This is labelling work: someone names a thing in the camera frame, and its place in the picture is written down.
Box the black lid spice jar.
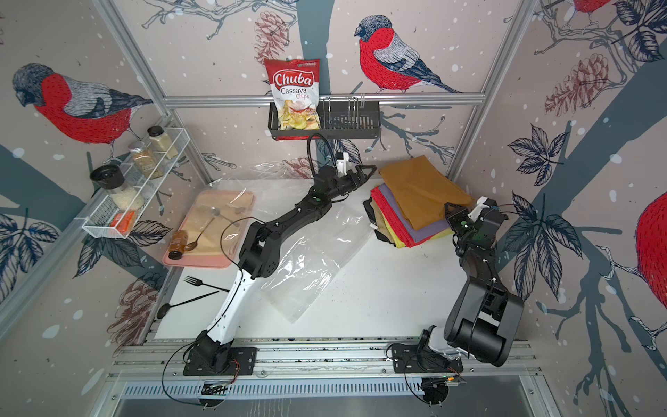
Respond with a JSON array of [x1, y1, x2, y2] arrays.
[[90, 164, 145, 212]]

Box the amber bottle on tray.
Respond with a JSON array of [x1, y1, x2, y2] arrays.
[[168, 230, 189, 260]]

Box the tan cloth on tray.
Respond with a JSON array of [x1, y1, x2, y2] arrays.
[[180, 190, 255, 260]]

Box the Chuba cassava chips bag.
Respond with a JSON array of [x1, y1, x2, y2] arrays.
[[264, 59, 321, 130]]

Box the red garment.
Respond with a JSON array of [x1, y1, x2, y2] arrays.
[[371, 187, 419, 248]]

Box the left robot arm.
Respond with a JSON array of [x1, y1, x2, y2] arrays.
[[185, 165, 377, 375]]

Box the yellow green garment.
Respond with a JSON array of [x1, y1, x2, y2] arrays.
[[381, 212, 453, 248]]

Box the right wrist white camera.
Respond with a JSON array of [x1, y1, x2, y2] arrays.
[[467, 196, 496, 222]]

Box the black wire basket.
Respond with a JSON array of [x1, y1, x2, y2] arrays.
[[267, 99, 381, 141]]

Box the black plastic spoon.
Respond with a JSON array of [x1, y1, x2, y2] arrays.
[[156, 290, 219, 320]]

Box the pink tray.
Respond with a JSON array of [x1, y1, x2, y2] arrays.
[[163, 189, 255, 269]]

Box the brown spoon on tray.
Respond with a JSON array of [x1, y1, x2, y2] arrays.
[[184, 218, 213, 252]]

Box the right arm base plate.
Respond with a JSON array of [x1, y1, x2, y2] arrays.
[[385, 343, 463, 375]]

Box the brown garment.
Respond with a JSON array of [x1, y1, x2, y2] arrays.
[[380, 156, 474, 229]]

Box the spice jar middle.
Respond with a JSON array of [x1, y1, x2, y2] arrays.
[[129, 141, 163, 180]]

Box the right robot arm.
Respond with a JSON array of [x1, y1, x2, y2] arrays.
[[443, 197, 524, 367]]

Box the clear plastic vacuum bag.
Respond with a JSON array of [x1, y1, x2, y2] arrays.
[[215, 163, 377, 322]]

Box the metal spoon on tray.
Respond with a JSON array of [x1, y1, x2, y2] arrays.
[[210, 207, 231, 222]]

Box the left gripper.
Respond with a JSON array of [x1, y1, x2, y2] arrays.
[[326, 167, 375, 203]]

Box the spice jar rear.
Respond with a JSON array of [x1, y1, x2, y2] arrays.
[[148, 126, 179, 160]]

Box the black plastic fork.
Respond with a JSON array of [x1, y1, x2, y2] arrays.
[[184, 276, 229, 293]]

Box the small orange box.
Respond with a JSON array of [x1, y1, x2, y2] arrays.
[[109, 210, 137, 235]]

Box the purple garment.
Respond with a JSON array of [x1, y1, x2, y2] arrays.
[[376, 183, 452, 245]]

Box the white wire shelf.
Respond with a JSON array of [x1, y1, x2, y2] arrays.
[[83, 127, 190, 239]]

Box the black trousers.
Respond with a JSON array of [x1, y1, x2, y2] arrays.
[[362, 198, 392, 243]]

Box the tan garment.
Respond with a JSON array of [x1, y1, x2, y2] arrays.
[[370, 200, 395, 245]]

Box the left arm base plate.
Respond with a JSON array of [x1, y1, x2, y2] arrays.
[[182, 346, 258, 376]]

